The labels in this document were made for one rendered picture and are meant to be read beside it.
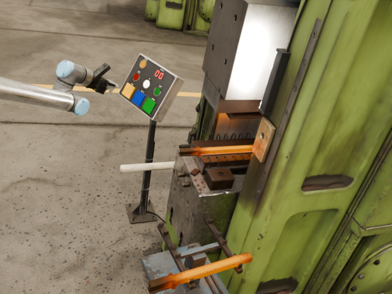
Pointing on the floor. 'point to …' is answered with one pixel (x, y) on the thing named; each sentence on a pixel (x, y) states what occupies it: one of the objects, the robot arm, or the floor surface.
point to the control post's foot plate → (132, 212)
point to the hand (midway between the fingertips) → (116, 84)
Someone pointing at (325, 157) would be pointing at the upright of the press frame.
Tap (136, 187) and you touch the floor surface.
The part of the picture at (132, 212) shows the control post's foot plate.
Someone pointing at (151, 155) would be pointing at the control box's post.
